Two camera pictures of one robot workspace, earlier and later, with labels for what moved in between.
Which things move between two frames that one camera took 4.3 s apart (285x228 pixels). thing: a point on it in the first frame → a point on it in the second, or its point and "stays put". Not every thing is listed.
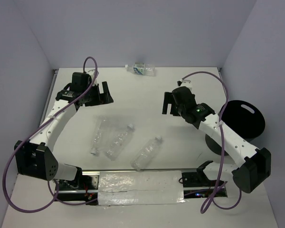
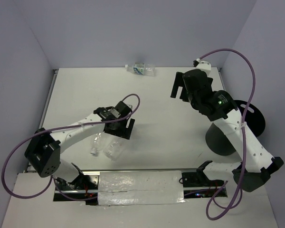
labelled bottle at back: x=142 y=68 stays put
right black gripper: x=168 y=99 → x=178 y=81
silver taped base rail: x=134 y=187 stays put
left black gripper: x=102 y=99 → x=125 y=132
